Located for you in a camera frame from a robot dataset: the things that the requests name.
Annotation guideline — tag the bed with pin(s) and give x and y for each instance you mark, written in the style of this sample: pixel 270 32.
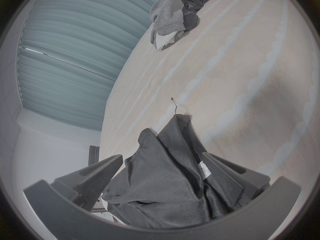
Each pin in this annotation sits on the bed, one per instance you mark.
pixel 237 84

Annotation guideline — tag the pile of clothes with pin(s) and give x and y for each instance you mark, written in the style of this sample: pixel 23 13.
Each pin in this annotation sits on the pile of clothes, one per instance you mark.
pixel 172 16

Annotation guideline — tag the black chest of drawers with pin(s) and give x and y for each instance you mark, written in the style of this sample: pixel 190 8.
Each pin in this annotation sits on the black chest of drawers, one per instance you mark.
pixel 93 155

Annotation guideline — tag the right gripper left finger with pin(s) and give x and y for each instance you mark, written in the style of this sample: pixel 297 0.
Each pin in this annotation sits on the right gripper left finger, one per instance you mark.
pixel 95 181

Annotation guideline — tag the black T-shirt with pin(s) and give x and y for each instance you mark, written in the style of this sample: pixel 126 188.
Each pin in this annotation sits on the black T-shirt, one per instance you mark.
pixel 162 179

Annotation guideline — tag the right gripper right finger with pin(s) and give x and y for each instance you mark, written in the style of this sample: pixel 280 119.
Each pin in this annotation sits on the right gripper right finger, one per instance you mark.
pixel 250 181

